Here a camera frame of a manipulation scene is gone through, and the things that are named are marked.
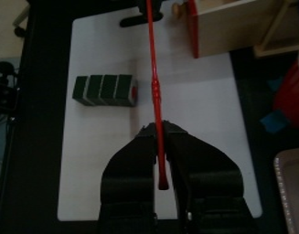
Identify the red cup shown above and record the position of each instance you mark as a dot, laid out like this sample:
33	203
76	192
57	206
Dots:
291	97

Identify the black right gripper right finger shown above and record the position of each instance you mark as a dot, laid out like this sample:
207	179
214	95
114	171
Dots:
208	189

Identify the red toy knife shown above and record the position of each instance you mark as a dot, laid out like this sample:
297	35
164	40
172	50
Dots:
156	97

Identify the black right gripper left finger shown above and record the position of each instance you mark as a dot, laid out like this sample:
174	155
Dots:
127	182

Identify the black tripod device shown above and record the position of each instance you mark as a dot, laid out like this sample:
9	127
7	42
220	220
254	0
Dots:
4	91

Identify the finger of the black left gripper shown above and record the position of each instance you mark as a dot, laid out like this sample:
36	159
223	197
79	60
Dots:
158	9
135	19

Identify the wooden box with red door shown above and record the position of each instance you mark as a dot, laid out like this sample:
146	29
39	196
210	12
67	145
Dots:
228	30

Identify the toy sushi piece red centre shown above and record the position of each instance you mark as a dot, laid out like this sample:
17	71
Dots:
123	90

